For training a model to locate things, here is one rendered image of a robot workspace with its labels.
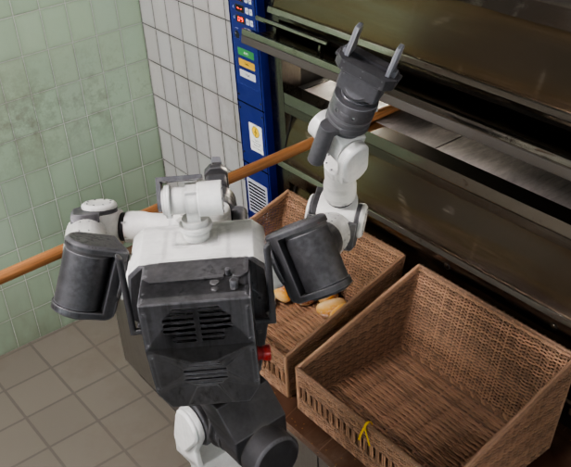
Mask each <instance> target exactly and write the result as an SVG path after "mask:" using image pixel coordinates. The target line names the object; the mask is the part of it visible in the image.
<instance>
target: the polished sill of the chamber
mask: <svg viewBox="0 0 571 467"><path fill-rule="evenodd" d="M284 100H285V104H287V105H289V106H291V107H293V108H295V109H297V110H299V111H302V112H304V113H306V114H308V115H310V116H312V117H314V116H315V115H316V114H318V113H319V112H320V111H322V110H324V109H327V108H328V106H329V103H330V101H327V100H325V99H323V98H321V97H319V96H317V95H314V94H311V93H309V92H307V91H305V90H303V89H300V88H298V87H297V88H295V89H292V90H289V91H286V92H284ZM365 136H366V138H365V141H364V142H366V143H368V144H370V145H373V146H375V147H377V148H380V149H382V150H384V151H386V152H388V153H389V154H391V155H393V156H395V157H397V158H401V159H403V160H405V161H407V162H409V163H411V164H413V165H414V166H416V167H419V168H421V169H423V170H426V171H428V172H430V173H432V174H434V175H436V176H438V177H440V178H442V179H444V180H446V181H448V182H450V183H453V184H456V185H458V186H460V187H462V188H463V189H465V190H467V191H469V192H471V193H473V194H476V195H478V196H481V197H483V198H485V199H487V200H488V201H490V202H492V203H495V204H497V205H499V206H501V207H503V208H506V209H508V210H510V211H511V212H514V213H516V214H518V215H520V216H522V217H524V218H526V219H528V220H530V221H534V222H535V223H537V224H539V225H541V226H543V227H545V228H547V229H549V230H551V231H554V232H556V233H558V234H560V235H562V236H564V237H566V238H568V239H570V240H571V209H570V208H567V207H564V206H562V205H560V204H558V203H555V202H553V201H551V200H550V199H547V198H545V197H543V196H539V195H537V194H535V193H533V192H531V191H528V190H527V189H525V188H523V187H520V186H518V185H516V184H514V183H510V182H508V181H506V180H503V179H502V178H500V177H498V176H496V175H493V174H491V173H489V172H487V171H484V170H481V169H480V168H477V167H475V166H473V165H471V164H468V163H466V162H464V161H462V160H459V159H458V158H455V157H453V156H450V155H448V154H446V153H444V152H441V151H439V150H437V149H435V148H433V147H431V146H429V145H425V144H423V143H421V142H419V141H417V140H414V139H412V138H411V137H409V136H406V135H404V134H402V133H398V132H396V131H394V130H392V129H389V128H388V127H386V126H384V125H382V124H379V123H377V122H375V121H373V122H371V124H370V127H369V129H368V131H367V132H366V133H365Z"/></svg>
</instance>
